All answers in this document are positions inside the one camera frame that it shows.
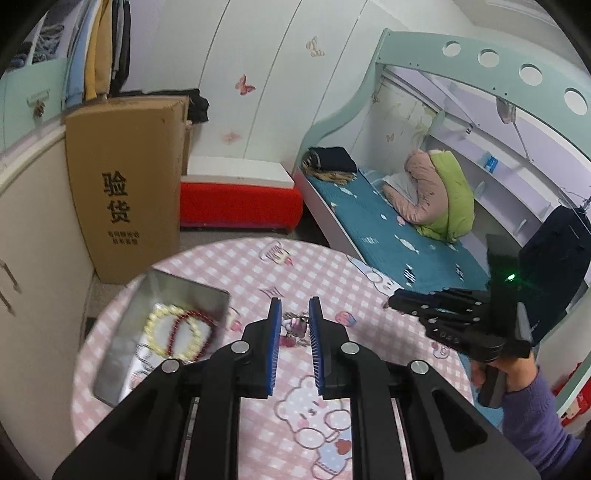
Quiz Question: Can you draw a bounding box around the folded grey clothes stack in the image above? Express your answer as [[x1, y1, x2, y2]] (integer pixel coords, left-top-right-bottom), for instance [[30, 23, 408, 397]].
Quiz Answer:
[[31, 18, 64, 62]]

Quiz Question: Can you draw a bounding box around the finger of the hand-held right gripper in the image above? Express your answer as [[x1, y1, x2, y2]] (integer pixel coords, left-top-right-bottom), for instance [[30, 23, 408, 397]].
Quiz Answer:
[[427, 287, 490, 306], [388, 290, 467, 319]]

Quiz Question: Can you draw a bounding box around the dark hanging garment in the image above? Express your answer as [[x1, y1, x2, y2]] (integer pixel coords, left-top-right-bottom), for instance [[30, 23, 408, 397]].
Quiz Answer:
[[108, 0, 132, 95]]

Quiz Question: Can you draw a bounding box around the red storage bench white top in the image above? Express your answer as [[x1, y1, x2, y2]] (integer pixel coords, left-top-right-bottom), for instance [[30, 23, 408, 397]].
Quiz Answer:
[[179, 156, 304, 233]]

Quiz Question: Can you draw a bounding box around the teal bunk bed frame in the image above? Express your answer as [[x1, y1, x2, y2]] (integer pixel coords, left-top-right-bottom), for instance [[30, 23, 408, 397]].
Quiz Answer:
[[293, 28, 591, 418]]

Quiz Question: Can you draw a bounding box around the teal drawer unit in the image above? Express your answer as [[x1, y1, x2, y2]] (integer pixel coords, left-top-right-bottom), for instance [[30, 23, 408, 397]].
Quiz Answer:
[[0, 59, 70, 154]]

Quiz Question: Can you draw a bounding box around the pink quilt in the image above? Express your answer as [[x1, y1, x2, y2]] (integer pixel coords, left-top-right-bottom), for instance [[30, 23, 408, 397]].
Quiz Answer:
[[397, 148, 451, 224]]

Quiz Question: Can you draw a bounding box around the dark folded blanket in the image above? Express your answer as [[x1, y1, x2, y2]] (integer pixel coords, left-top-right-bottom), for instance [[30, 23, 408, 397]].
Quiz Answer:
[[302, 147, 358, 174]]

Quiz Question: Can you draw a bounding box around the person's right forearm purple sleeve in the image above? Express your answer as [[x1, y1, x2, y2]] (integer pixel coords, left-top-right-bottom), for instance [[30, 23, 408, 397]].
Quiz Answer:
[[501, 369, 583, 480]]

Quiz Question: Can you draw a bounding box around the cream bead bracelet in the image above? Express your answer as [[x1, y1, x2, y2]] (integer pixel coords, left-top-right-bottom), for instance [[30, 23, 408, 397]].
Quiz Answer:
[[143, 304, 204, 358]]

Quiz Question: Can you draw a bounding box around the charm keychain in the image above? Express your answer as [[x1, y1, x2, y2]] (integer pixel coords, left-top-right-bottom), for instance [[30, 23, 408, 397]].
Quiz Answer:
[[279, 311, 312, 349]]

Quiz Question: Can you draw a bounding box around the blue printed bed sheet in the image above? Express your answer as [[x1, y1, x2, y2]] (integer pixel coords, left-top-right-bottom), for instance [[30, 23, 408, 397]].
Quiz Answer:
[[305, 168, 492, 296]]

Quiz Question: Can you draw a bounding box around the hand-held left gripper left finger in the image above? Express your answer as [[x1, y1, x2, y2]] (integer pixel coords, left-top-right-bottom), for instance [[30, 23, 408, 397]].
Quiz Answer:
[[52, 296, 283, 480]]

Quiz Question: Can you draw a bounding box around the large cardboard box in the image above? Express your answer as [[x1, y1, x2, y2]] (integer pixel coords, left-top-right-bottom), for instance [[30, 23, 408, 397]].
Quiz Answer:
[[65, 96, 191, 284]]

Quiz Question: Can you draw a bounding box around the black cloth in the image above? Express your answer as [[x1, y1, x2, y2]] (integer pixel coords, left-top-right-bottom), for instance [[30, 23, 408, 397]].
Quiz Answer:
[[187, 89, 211, 124]]

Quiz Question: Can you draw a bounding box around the red object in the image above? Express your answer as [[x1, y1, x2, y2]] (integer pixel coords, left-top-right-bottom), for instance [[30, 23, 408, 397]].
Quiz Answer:
[[554, 360, 588, 421]]

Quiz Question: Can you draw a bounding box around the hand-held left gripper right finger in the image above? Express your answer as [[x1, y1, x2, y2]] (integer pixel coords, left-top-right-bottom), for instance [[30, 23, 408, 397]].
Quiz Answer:
[[308, 296, 541, 480]]

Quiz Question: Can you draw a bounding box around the white wardrobe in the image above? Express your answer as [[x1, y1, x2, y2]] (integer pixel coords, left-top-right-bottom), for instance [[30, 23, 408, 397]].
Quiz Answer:
[[124, 0, 385, 167]]

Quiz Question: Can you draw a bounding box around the silver metal tin box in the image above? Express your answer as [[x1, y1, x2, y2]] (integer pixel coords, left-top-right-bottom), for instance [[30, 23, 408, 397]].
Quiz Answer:
[[93, 269, 230, 408]]

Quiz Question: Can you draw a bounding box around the white pillow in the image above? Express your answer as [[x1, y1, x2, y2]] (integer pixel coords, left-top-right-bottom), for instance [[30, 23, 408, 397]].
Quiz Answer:
[[381, 178, 419, 204]]

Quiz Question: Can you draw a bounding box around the dark red bead bracelet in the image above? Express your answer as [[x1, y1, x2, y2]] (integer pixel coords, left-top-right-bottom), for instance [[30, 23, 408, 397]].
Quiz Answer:
[[166, 310, 220, 363]]

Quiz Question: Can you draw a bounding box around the white cabinet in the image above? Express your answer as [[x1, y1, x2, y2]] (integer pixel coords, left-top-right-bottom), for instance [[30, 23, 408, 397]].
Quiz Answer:
[[0, 122, 96, 444]]

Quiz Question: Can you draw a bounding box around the green quilt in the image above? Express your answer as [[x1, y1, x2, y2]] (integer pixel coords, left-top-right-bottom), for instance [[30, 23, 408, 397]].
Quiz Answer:
[[416, 150, 475, 243]]

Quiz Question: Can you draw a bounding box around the yellow hanging garment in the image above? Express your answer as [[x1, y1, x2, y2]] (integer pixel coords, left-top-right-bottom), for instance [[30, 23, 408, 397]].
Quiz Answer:
[[85, 0, 114, 100]]

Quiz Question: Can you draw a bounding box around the tan fringed scarf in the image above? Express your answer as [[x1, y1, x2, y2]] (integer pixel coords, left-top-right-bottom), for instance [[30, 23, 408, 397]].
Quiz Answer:
[[311, 168, 357, 186]]

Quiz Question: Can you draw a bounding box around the person's right hand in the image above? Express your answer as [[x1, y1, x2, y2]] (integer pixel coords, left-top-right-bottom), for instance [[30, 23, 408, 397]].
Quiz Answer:
[[470, 350, 541, 394]]

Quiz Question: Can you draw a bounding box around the metal bed lift strut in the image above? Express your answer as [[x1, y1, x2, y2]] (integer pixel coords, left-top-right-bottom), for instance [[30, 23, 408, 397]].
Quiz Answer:
[[496, 98, 534, 163]]

